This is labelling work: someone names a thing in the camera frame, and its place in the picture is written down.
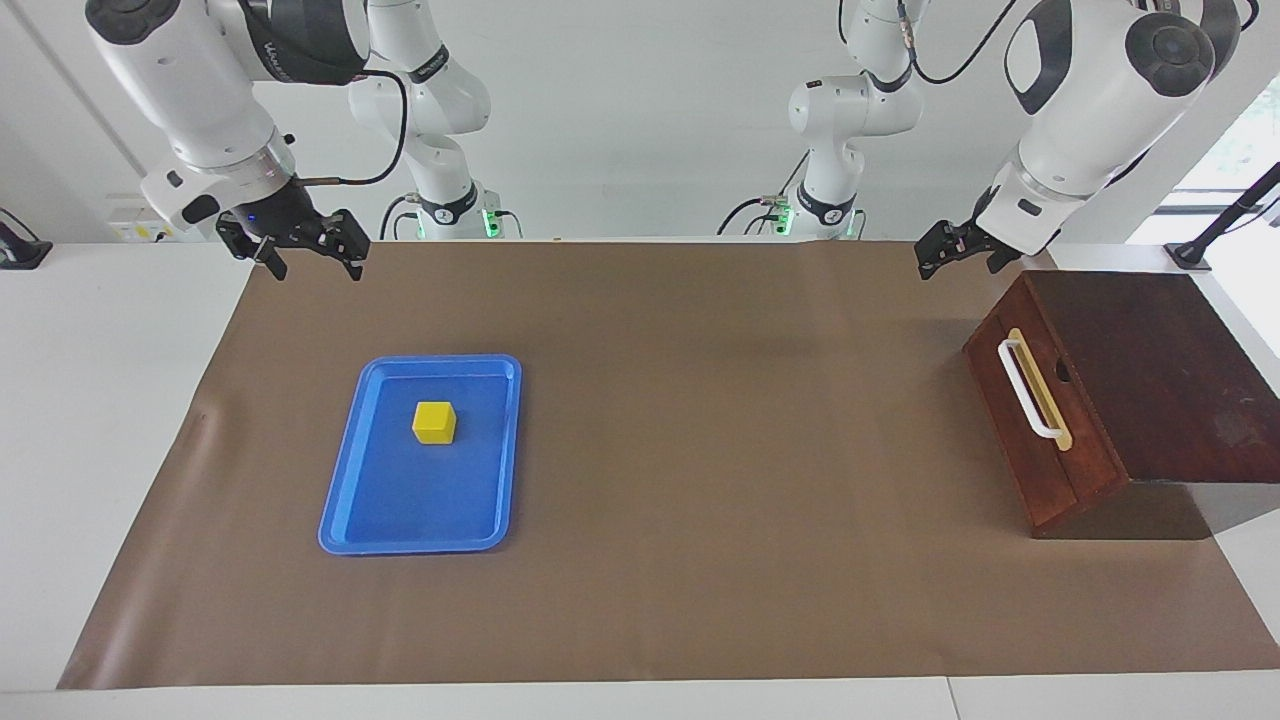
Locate dark wooden cabinet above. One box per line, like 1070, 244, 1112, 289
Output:
963, 270, 1280, 541

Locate wooden drawer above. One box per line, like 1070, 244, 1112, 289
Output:
963, 285, 1131, 531

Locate blue plastic tray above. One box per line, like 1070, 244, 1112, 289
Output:
318, 355, 522, 556

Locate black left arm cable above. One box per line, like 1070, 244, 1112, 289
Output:
895, 0, 1031, 86

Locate white drawer handle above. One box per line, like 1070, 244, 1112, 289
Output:
998, 338, 1066, 441

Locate brown table mat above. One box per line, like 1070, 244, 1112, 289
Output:
57, 240, 1280, 691

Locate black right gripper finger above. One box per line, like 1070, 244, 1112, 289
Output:
216, 221, 289, 282
316, 209, 371, 282

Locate white wall socket box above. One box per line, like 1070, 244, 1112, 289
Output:
108, 195, 213, 244

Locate yellow cube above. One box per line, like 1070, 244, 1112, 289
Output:
412, 401, 457, 446

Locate black base cable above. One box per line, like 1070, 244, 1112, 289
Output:
378, 193, 421, 241
716, 195, 791, 237

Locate black stand with pole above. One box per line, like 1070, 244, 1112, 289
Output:
1165, 163, 1280, 271

